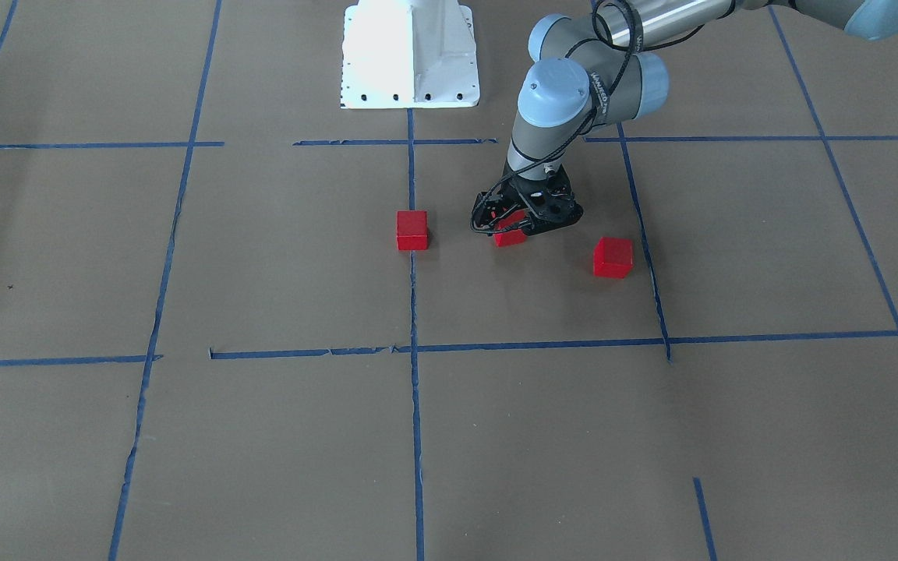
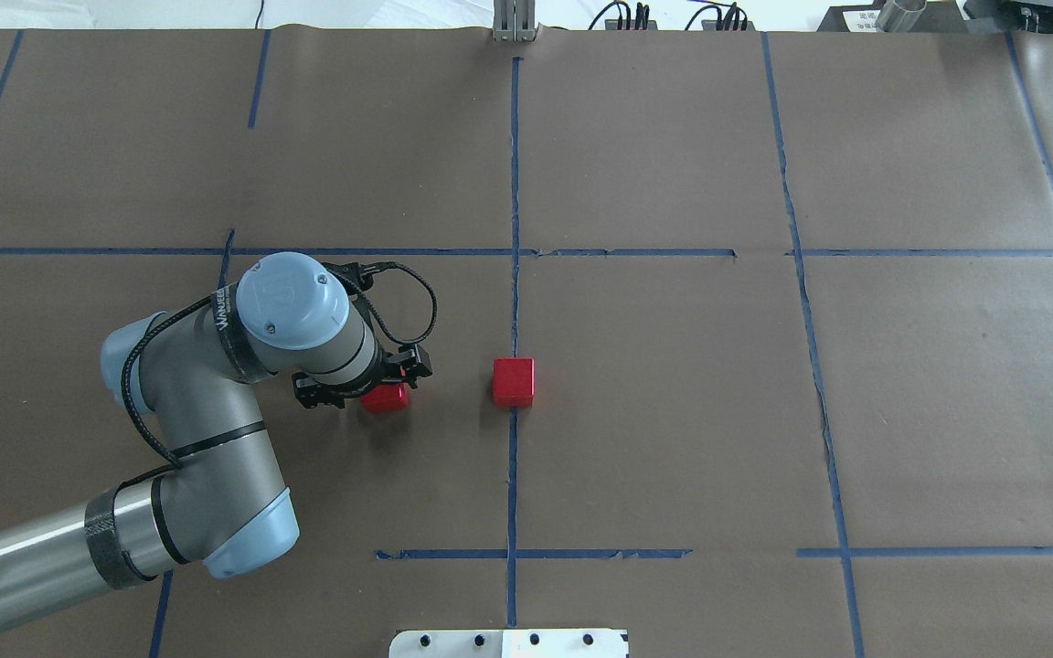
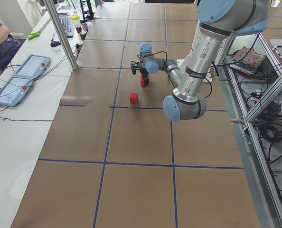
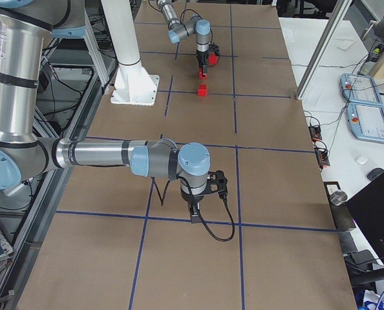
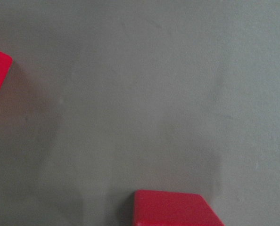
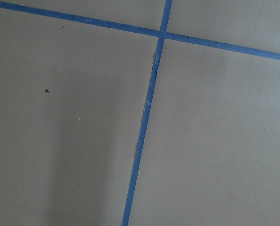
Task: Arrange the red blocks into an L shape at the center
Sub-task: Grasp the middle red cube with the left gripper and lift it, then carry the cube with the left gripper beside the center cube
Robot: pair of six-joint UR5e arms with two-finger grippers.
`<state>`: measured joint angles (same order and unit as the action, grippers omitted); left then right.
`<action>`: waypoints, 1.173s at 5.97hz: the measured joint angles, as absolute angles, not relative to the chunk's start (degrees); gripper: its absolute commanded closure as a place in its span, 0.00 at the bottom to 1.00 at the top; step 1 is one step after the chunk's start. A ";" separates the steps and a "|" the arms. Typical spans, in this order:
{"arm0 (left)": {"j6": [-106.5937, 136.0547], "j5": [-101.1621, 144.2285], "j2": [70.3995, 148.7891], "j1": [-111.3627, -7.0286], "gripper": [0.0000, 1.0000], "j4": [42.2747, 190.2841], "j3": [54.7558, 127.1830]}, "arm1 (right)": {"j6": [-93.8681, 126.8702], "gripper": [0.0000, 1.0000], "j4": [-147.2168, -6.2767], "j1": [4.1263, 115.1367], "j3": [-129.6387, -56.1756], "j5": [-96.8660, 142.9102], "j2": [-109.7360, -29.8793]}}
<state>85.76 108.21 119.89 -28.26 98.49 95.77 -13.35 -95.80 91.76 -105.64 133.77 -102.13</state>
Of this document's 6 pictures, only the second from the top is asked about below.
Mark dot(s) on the aluminium frame post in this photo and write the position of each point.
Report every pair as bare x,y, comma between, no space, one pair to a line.
514,21

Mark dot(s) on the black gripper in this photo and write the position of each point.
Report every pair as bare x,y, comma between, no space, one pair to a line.
396,366

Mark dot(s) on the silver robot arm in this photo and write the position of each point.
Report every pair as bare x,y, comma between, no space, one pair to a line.
186,380

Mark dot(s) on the metal cup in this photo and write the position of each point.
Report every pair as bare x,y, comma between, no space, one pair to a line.
898,16

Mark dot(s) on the red block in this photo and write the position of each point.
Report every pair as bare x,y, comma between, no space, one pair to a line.
514,382
386,398

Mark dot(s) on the white camera mast pillar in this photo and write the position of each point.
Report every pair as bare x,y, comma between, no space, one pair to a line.
555,642

